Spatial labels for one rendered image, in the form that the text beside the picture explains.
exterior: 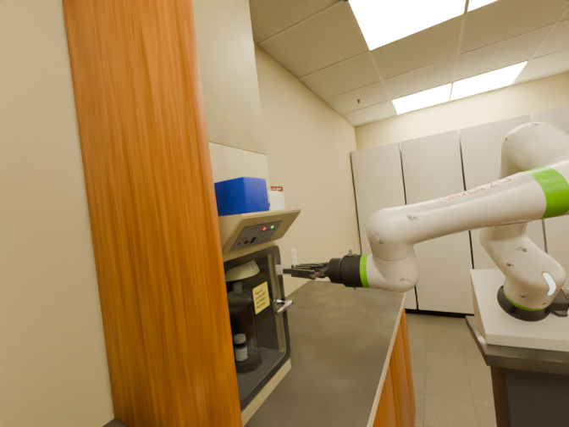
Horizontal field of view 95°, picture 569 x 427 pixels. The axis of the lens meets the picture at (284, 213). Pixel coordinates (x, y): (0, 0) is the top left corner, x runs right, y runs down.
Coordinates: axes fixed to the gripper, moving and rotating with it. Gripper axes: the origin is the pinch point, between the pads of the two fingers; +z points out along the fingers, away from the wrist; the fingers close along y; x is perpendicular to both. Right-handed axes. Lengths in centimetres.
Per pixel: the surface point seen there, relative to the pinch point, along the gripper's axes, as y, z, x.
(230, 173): 16.0, 4.8, -32.2
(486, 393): -156, -65, 131
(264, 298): 8.4, 3.5, 7.0
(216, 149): 20.8, 4.8, -38.4
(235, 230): 27.0, -4.1, -16.4
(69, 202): 39, 48, -30
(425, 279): -284, -27, 84
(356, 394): 0.4, -19.8, 36.9
